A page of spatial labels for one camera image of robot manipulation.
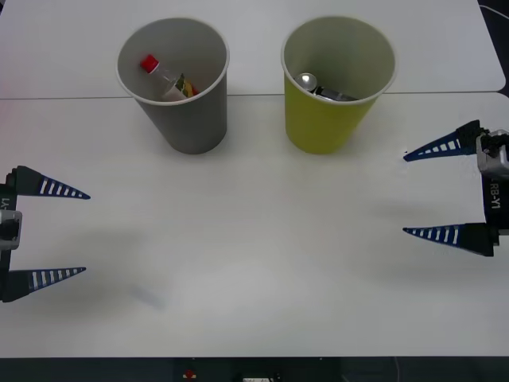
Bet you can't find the grey plastic waste bin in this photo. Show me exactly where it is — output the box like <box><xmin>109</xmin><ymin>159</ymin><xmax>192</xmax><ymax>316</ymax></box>
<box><xmin>115</xmin><ymin>16</ymin><xmax>231</xmax><ymax>155</ymax></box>

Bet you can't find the white cable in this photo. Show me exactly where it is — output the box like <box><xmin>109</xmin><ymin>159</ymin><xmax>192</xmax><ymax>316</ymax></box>
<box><xmin>479</xmin><ymin>4</ymin><xmax>509</xmax><ymax>18</ymax></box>

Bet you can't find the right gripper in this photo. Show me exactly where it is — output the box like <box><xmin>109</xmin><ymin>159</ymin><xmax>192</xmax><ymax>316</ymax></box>
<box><xmin>402</xmin><ymin>119</ymin><xmax>509</xmax><ymax>258</ymax></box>

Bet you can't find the yellow-green plastic waste bin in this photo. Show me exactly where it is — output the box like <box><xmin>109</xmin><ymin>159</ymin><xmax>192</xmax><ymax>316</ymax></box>
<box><xmin>280</xmin><ymin>14</ymin><xmax>398</xmax><ymax>155</ymax></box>

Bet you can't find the black and silver drink can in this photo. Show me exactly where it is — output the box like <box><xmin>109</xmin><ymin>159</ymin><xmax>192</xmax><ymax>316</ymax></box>
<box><xmin>295</xmin><ymin>72</ymin><xmax>361</xmax><ymax>103</ymax></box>

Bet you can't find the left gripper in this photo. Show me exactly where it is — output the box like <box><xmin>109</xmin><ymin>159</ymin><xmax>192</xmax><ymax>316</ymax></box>
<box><xmin>0</xmin><ymin>165</ymin><xmax>92</xmax><ymax>304</ymax></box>

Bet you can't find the clear bottle with red cap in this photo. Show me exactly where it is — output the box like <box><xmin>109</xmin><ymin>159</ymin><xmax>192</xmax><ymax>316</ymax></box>
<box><xmin>139</xmin><ymin>53</ymin><xmax>200</xmax><ymax>103</ymax></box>

